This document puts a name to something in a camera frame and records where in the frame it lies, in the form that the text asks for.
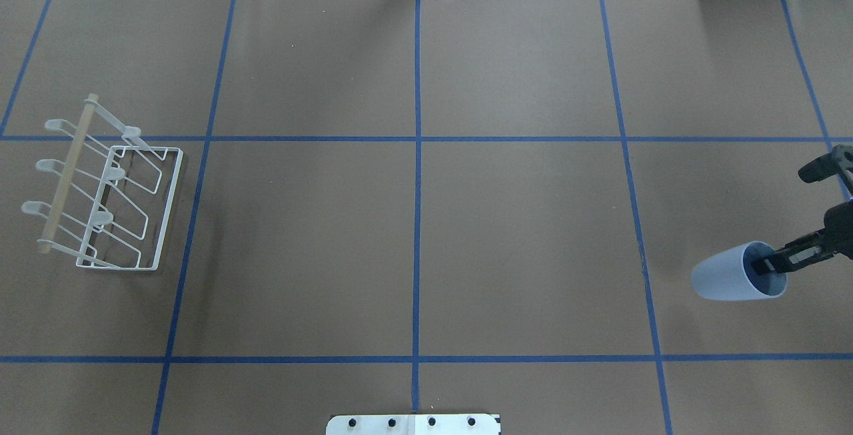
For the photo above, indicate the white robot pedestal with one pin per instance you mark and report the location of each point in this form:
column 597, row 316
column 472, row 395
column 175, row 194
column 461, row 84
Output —
column 477, row 423

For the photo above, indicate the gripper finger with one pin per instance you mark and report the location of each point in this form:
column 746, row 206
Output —
column 806, row 249
column 766, row 265

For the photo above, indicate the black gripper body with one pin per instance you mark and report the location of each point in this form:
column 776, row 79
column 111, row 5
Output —
column 841, row 223

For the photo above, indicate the light blue plastic cup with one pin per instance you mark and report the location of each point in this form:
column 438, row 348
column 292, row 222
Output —
column 729, row 276

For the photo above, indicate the white wire cup holder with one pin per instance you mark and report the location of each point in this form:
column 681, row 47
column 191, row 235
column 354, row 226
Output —
column 114, row 194

